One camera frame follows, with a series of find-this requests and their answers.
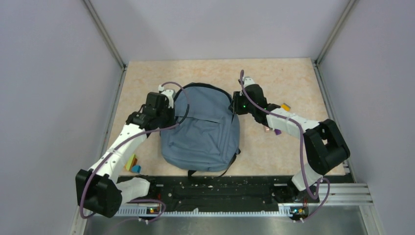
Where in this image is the blue grey backpack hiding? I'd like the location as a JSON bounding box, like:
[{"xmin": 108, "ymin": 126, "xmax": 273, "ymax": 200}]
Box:
[{"xmin": 160, "ymin": 83, "xmax": 240, "ymax": 176}]

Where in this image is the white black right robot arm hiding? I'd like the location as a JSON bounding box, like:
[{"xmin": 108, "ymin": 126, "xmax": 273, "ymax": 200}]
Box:
[{"xmin": 231, "ymin": 84, "xmax": 350, "ymax": 202}]

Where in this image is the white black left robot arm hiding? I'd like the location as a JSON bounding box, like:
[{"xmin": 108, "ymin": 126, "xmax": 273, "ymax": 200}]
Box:
[{"xmin": 75, "ymin": 89, "xmax": 177, "ymax": 218}]

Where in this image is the yellow grey eraser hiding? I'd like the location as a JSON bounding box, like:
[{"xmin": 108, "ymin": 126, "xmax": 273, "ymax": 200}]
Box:
[{"xmin": 281, "ymin": 103, "xmax": 291, "ymax": 111}]

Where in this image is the colourful puzzle cube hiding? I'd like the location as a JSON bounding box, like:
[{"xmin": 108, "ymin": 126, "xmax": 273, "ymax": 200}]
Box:
[{"xmin": 125, "ymin": 154, "xmax": 141, "ymax": 174}]

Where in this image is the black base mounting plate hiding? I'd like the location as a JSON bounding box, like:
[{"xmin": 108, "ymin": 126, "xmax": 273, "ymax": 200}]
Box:
[{"xmin": 95, "ymin": 173, "xmax": 320, "ymax": 213}]

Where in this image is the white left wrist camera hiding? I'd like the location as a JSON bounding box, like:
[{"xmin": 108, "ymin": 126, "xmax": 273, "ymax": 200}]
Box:
[{"xmin": 158, "ymin": 85, "xmax": 176, "ymax": 109}]

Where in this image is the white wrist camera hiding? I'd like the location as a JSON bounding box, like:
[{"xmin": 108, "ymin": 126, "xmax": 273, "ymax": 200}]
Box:
[
  {"xmin": 158, "ymin": 85, "xmax": 176, "ymax": 109},
  {"xmin": 241, "ymin": 76, "xmax": 256, "ymax": 89}
]

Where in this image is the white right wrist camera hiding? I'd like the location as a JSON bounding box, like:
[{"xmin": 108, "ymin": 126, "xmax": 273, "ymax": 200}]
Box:
[{"xmin": 241, "ymin": 76, "xmax": 256, "ymax": 89}]

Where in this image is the metal frame rail left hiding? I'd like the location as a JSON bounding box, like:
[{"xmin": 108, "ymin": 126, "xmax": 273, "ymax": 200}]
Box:
[{"xmin": 69, "ymin": 0, "xmax": 127, "ymax": 235}]

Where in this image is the metal frame rail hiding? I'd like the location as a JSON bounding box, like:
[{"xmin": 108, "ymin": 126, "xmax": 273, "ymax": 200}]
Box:
[
  {"xmin": 69, "ymin": 0, "xmax": 127, "ymax": 235},
  {"xmin": 313, "ymin": 0, "xmax": 384, "ymax": 235}
]

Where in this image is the aluminium front rail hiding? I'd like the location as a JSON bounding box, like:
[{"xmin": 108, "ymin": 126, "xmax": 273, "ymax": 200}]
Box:
[{"xmin": 113, "ymin": 183, "xmax": 373, "ymax": 218}]

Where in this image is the metal frame rail right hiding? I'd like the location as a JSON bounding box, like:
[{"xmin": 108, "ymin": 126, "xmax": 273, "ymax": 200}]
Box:
[{"xmin": 313, "ymin": 0, "xmax": 384, "ymax": 235}]

